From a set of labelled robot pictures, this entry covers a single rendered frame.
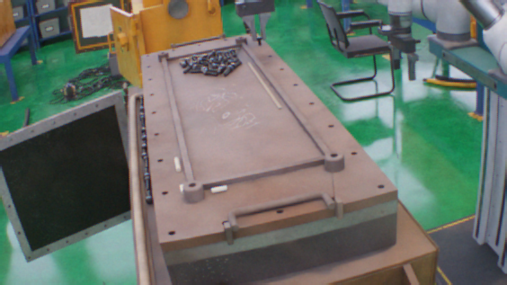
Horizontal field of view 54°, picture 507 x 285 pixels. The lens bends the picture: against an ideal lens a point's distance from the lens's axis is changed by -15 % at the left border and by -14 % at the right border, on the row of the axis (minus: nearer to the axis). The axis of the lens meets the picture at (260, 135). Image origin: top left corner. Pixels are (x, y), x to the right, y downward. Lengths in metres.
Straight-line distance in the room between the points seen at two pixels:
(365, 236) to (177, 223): 0.36
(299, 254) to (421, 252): 0.25
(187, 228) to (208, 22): 3.04
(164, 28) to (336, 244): 3.03
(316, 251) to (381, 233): 0.14
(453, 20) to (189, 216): 1.43
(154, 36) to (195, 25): 0.30
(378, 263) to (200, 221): 0.35
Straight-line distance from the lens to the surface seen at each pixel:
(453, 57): 2.17
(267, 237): 1.04
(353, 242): 1.11
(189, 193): 1.11
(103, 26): 5.45
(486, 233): 2.67
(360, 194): 1.08
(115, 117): 2.30
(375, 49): 5.07
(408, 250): 1.14
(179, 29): 3.97
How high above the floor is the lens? 1.92
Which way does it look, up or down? 25 degrees down
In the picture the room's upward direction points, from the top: 7 degrees counter-clockwise
